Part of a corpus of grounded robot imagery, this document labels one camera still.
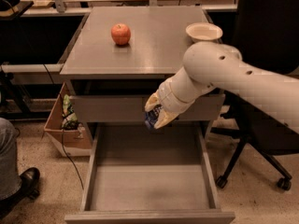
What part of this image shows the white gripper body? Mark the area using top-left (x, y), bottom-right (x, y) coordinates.
top-left (157, 78), bottom-right (193, 114)

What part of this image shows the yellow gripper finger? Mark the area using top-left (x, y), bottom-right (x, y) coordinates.
top-left (154, 108), bottom-right (178, 129)
top-left (145, 92), bottom-right (160, 112)

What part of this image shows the blue rxbar snack bar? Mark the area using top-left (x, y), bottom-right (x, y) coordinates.
top-left (145, 105), bottom-right (162, 130)

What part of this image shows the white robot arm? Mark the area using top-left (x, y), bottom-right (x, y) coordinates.
top-left (145, 42), bottom-right (299, 133)

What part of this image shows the grey drawer cabinet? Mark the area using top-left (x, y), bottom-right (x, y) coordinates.
top-left (59, 6), bottom-right (232, 142)

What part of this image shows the open middle drawer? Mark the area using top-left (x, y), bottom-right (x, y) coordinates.
top-left (64, 123), bottom-right (235, 224)

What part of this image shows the closed top drawer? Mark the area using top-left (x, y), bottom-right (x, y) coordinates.
top-left (70, 94), bottom-right (224, 123)

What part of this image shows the white paper bowl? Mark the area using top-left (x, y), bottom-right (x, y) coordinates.
top-left (186, 22), bottom-right (223, 43)

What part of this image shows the red apple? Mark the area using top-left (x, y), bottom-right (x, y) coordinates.
top-left (110, 23), bottom-right (131, 46)

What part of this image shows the green snack bag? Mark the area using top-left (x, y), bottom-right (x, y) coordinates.
top-left (62, 94), bottom-right (78, 130)

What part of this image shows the cardboard box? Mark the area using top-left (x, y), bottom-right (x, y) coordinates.
top-left (44, 83), bottom-right (92, 157)

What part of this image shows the black office chair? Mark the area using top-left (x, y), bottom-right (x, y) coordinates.
top-left (212, 0), bottom-right (299, 190)

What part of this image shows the black leather shoe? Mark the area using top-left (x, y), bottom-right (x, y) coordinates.
top-left (21, 167), bottom-right (40, 200)

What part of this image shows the jeans clad leg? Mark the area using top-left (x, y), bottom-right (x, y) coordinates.
top-left (0, 118), bottom-right (21, 201)

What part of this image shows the black cable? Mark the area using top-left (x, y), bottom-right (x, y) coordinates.
top-left (42, 63), bottom-right (85, 190)

